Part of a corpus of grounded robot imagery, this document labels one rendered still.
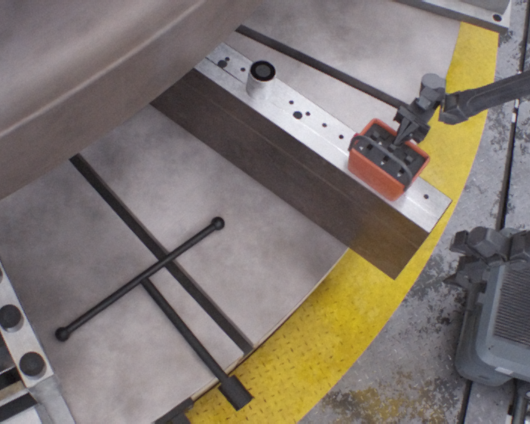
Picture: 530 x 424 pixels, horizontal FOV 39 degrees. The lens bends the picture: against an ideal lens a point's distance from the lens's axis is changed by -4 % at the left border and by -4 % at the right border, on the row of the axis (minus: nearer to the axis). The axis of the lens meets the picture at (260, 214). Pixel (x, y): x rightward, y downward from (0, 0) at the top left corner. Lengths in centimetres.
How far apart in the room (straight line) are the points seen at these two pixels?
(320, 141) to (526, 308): 96
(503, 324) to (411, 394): 41
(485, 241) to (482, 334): 78
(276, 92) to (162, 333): 80
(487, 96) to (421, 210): 37
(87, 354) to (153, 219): 48
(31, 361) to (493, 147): 209
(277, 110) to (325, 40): 73
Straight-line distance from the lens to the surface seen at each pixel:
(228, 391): 227
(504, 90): 207
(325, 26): 297
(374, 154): 211
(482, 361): 261
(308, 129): 224
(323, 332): 272
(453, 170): 313
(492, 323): 263
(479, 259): 195
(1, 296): 204
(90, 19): 182
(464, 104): 212
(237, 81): 230
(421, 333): 281
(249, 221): 249
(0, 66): 175
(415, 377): 276
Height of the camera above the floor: 256
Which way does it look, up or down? 64 degrees down
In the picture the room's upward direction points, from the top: 14 degrees clockwise
